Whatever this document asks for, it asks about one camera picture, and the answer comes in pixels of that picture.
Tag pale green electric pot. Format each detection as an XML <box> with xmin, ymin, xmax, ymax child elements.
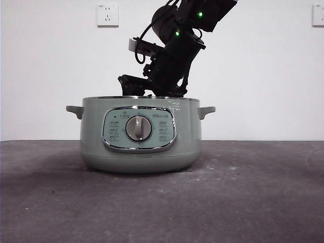
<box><xmin>65</xmin><ymin>95</ymin><xmax>217</xmax><ymax>175</ymax></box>

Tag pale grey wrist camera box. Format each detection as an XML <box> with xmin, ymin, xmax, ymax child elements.
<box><xmin>128</xmin><ymin>37</ymin><xmax>159</xmax><ymax>55</ymax></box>

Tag black camera cable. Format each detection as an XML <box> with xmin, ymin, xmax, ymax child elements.
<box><xmin>134</xmin><ymin>0</ymin><xmax>179</xmax><ymax>65</ymax></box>

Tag white wall socket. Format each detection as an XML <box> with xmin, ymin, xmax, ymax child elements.
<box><xmin>311</xmin><ymin>4</ymin><xmax>324</xmax><ymax>27</ymax></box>
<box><xmin>97</xmin><ymin>4</ymin><xmax>119</xmax><ymax>28</ymax></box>

